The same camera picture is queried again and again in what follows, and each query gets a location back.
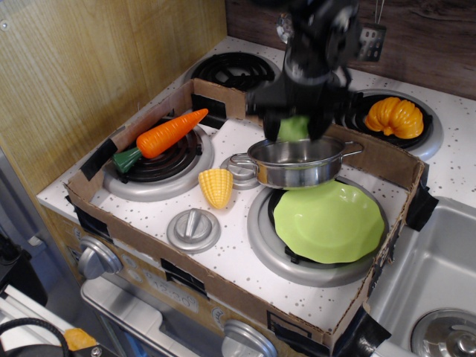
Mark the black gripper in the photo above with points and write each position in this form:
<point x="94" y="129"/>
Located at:
<point x="285" y="97"/>

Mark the light green toy broccoli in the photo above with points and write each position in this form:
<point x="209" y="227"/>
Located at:
<point x="294" y="128"/>

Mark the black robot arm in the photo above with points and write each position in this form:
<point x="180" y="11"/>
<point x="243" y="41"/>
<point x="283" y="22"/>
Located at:
<point x="325" y="36"/>

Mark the small steel pan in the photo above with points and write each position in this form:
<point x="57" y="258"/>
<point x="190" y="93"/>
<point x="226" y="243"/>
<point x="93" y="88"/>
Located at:
<point x="292" y="165"/>

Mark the middle silver stove knob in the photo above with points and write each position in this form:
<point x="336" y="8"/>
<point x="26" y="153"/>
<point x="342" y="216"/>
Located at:
<point x="243" y="171"/>

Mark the silver stove knob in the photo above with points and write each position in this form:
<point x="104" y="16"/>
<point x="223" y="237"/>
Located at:
<point x="193" y="231"/>
<point x="243" y="171"/>

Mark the back left stove burner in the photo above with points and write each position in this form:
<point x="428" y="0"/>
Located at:
<point x="236" y="70"/>

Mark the stove burner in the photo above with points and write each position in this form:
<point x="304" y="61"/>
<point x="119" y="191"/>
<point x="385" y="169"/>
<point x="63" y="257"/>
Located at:
<point x="236" y="70"/>
<point x="172" y="173"/>
<point x="277" y="256"/>
<point x="424" y="146"/>

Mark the brown cardboard fence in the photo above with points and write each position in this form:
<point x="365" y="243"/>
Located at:
<point x="299" y="318"/>

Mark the yellow toy corn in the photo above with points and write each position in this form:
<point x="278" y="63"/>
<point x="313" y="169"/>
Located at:
<point x="216" y="185"/>

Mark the hanging silver strainer spoon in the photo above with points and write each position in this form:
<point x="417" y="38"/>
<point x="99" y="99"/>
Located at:
<point x="284" y="27"/>

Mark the orange toy pumpkin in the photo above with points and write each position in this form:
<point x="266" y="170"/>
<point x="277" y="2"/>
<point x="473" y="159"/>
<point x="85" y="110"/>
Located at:
<point x="392" y="116"/>

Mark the light green plastic plate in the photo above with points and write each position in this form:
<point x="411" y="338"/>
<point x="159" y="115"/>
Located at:
<point x="331" y="223"/>

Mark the front right stove burner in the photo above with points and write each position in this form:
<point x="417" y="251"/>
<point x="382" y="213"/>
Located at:
<point x="277" y="256"/>

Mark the hanging silver slotted spatula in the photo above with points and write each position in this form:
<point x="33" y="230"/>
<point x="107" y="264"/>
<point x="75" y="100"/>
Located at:
<point x="373" y="36"/>

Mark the front left stove burner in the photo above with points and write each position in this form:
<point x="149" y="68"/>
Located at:
<point x="172" y="173"/>

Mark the back right stove burner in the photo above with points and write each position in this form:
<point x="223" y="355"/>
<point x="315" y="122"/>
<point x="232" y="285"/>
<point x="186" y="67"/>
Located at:
<point x="424" y="146"/>

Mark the orange toy carrot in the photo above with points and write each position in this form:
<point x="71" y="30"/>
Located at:
<point x="158" y="139"/>

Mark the front silver stove knob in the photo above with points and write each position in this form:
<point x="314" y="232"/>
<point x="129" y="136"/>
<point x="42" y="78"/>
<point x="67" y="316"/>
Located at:
<point x="193" y="231"/>

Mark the silver sink basin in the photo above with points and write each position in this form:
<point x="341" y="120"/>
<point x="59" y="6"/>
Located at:
<point x="432" y="269"/>

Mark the right silver oven knob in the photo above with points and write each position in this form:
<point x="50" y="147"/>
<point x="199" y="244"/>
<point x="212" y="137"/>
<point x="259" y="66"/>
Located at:
<point x="243" y="340"/>

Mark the silver oven knob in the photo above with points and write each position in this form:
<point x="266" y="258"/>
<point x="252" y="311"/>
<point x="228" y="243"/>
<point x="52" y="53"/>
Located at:
<point x="97" y="259"/>
<point x="243" y="340"/>

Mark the left silver oven knob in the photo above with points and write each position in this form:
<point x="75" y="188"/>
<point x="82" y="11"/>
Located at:
<point x="97" y="259"/>

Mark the silver sink drain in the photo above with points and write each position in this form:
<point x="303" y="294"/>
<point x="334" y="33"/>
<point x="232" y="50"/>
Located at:
<point x="444" y="332"/>

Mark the yellow object bottom left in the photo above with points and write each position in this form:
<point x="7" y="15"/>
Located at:
<point x="78" y="339"/>

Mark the silver oven door handle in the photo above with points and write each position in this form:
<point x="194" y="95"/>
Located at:
<point x="138" y="322"/>

